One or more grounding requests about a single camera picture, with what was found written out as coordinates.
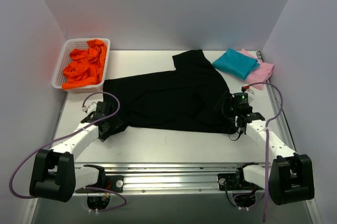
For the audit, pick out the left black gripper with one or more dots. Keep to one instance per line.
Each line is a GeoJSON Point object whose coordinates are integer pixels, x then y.
{"type": "Point", "coordinates": [112, 126]}

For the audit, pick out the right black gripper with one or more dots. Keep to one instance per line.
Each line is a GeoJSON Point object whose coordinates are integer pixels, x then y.
{"type": "Point", "coordinates": [227, 107]}

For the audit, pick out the black t-shirt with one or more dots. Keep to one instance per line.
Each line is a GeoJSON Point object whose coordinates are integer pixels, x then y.
{"type": "Point", "coordinates": [186, 99]}

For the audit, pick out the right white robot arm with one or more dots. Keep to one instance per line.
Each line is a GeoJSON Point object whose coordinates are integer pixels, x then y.
{"type": "Point", "coordinates": [287, 176]}

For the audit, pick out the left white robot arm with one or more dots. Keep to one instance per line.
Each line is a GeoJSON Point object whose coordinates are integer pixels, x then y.
{"type": "Point", "coordinates": [54, 174]}

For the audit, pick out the folded pink t-shirt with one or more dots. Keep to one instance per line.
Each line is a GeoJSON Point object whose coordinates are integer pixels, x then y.
{"type": "Point", "coordinates": [261, 74]}

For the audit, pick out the folded teal t-shirt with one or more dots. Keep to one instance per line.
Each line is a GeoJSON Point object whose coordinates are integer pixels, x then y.
{"type": "Point", "coordinates": [236, 64]}

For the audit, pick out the orange crumpled t-shirt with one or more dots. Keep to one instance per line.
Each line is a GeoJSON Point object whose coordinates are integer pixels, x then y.
{"type": "Point", "coordinates": [87, 65]}

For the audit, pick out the white plastic laundry basket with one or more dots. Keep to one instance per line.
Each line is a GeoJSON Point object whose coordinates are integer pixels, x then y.
{"type": "Point", "coordinates": [64, 59]}

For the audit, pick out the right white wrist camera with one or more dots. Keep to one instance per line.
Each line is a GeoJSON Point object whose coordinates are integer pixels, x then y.
{"type": "Point", "coordinates": [250, 93]}

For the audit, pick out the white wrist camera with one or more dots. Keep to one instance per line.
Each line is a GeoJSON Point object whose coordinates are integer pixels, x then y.
{"type": "Point", "coordinates": [87, 109]}
{"type": "Point", "coordinates": [250, 93]}

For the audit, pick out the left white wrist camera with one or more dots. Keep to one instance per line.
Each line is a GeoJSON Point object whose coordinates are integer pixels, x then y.
{"type": "Point", "coordinates": [87, 109]}

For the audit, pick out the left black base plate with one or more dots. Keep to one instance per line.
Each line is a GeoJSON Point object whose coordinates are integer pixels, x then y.
{"type": "Point", "coordinates": [113, 183]}

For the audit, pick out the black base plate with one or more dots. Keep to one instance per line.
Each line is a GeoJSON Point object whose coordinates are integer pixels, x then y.
{"type": "Point", "coordinates": [113, 183]}
{"type": "Point", "coordinates": [232, 182]}

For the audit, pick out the aluminium rail frame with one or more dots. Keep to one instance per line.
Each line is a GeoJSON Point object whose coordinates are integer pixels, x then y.
{"type": "Point", "coordinates": [170, 176]}

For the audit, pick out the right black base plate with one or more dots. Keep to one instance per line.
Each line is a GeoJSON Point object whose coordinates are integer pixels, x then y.
{"type": "Point", "coordinates": [232, 182]}

